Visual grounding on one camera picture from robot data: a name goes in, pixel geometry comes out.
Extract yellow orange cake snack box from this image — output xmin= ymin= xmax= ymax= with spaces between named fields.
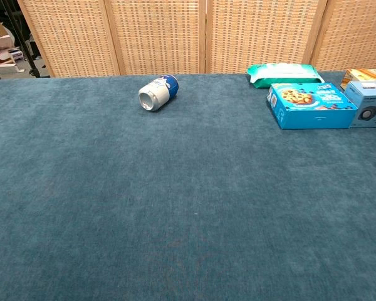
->
xmin=340 ymin=68 xmax=376 ymax=92

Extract light blue speaker box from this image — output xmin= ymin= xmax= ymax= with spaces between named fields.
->
xmin=344 ymin=80 xmax=376 ymax=129

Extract green white wet wipes pack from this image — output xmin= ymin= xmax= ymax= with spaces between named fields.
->
xmin=246 ymin=63 xmax=326 ymax=89

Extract white cardboard box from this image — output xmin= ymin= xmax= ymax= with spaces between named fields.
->
xmin=0 ymin=61 xmax=22 ymax=76

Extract woven rattan screen panel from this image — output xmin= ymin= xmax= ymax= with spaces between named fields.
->
xmin=205 ymin=0 xmax=328 ymax=75
xmin=105 ymin=0 xmax=207 ymax=77
xmin=310 ymin=0 xmax=376 ymax=72
xmin=17 ymin=0 xmax=122 ymax=78

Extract small white blue box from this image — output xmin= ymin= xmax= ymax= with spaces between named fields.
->
xmin=7 ymin=48 xmax=24 ymax=63

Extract black tripod stand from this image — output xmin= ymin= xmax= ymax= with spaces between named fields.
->
xmin=1 ymin=0 xmax=42 ymax=78

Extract blue and silver drink can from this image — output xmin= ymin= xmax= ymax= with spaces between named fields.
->
xmin=138 ymin=74 xmax=180 ymax=112

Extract teal blue table cloth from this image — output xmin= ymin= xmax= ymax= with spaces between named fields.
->
xmin=0 ymin=71 xmax=376 ymax=301

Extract blue cookie box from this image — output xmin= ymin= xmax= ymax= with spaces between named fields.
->
xmin=266 ymin=82 xmax=358 ymax=130

